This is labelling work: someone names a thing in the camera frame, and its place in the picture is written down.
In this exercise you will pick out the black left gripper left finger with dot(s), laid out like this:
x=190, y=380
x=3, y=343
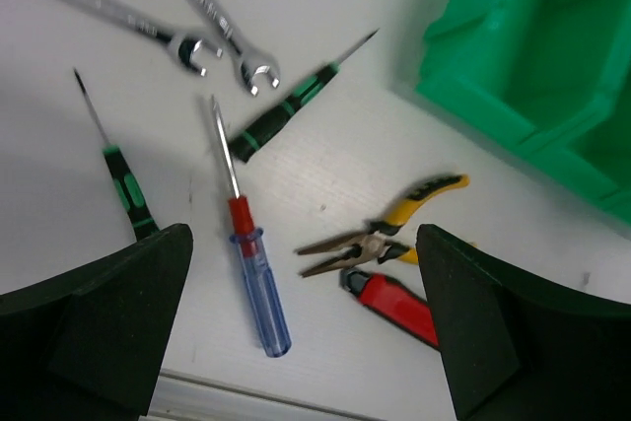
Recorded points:
x=89, y=344

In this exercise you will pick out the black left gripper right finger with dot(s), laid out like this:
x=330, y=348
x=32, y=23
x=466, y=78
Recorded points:
x=516, y=346

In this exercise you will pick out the blue red handle screwdriver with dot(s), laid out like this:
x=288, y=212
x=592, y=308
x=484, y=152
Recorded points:
x=260, y=285

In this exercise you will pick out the red black utility knife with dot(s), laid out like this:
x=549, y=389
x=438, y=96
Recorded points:
x=388, y=298

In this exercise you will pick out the green six-compartment bin tray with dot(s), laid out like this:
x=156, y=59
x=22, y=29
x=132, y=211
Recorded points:
x=547, y=80

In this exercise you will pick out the silver open-end wrench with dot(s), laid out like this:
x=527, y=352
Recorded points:
x=181, y=44
x=251, y=63

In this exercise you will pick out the aluminium front rail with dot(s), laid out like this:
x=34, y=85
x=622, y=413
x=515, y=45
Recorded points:
x=179, y=396

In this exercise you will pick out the yellow handle needle-nose pliers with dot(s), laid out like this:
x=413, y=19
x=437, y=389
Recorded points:
x=376, y=242

